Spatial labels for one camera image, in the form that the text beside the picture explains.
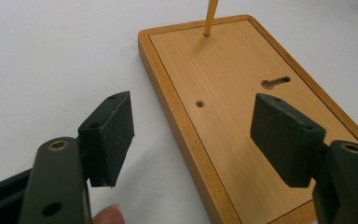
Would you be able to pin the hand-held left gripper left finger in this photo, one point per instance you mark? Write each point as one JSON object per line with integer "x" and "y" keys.
{"x": 108, "y": 140}

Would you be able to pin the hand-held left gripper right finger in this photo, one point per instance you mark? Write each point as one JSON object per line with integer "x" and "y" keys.
{"x": 284, "y": 140}

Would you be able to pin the wooden photo frame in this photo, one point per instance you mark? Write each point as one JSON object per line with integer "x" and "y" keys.
{"x": 230, "y": 77}

